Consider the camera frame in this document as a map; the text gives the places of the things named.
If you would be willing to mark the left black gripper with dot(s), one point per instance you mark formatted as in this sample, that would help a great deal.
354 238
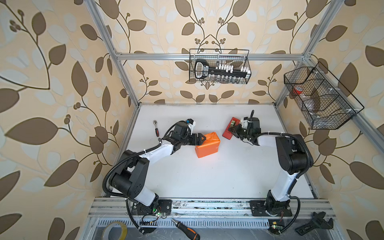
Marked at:
194 142

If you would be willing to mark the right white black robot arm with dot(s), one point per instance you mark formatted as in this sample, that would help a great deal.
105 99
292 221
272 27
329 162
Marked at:
295 160

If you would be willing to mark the orange black screwdriver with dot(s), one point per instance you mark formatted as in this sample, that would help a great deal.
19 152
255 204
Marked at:
190 233

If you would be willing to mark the yellowish packing tape roll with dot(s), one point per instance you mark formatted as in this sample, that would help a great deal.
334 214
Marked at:
115 231

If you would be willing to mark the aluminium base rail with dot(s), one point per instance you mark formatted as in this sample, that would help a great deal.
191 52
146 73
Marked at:
188 208

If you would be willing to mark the red cap plastic bottle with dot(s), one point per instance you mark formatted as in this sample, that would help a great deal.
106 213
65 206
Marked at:
306 103

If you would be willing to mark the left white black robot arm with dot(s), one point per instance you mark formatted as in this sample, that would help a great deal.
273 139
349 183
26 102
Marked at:
127 178

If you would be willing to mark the black wire basket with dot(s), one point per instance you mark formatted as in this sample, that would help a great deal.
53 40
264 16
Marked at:
337 104
235 57

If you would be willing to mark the back black wire basket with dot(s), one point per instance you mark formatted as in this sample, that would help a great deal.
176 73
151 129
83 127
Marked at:
235 57

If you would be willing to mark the red handled ratchet wrench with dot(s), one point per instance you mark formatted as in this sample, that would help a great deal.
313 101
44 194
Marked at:
156 128

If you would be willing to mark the right black wire basket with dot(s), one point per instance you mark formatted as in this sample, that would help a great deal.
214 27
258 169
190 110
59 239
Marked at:
337 104

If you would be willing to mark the black socket set holder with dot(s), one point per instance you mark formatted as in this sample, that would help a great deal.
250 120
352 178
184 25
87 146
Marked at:
202 69

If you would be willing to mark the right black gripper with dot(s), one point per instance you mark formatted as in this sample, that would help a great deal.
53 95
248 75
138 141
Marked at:
234 131

